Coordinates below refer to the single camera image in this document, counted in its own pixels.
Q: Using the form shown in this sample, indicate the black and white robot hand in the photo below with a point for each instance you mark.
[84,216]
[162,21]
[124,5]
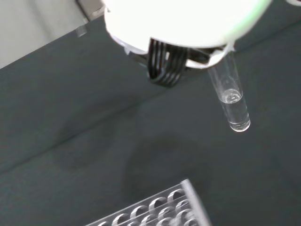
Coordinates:
[178,21]

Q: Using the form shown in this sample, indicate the clear plastic test tube rack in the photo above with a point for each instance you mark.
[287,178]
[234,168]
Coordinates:
[164,207]

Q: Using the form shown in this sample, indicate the grey tape piece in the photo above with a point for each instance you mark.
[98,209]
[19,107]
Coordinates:
[81,31]

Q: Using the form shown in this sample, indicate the black bench cloth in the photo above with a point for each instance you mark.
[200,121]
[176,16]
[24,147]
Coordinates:
[70,141]

